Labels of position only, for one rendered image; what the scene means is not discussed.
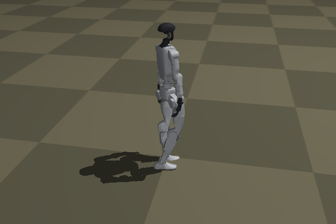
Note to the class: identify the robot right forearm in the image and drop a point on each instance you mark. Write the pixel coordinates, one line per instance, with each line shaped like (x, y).
(178, 87)

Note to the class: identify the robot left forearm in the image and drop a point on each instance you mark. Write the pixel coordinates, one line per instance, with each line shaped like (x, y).
(160, 81)

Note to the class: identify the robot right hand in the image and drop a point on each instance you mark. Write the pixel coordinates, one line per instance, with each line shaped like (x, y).
(179, 102)

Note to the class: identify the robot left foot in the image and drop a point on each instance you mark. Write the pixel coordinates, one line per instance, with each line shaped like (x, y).
(171, 158)

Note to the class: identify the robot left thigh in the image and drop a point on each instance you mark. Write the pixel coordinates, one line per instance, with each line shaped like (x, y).
(166, 111)

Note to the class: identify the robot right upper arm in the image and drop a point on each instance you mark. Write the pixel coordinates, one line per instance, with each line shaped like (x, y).
(174, 56)

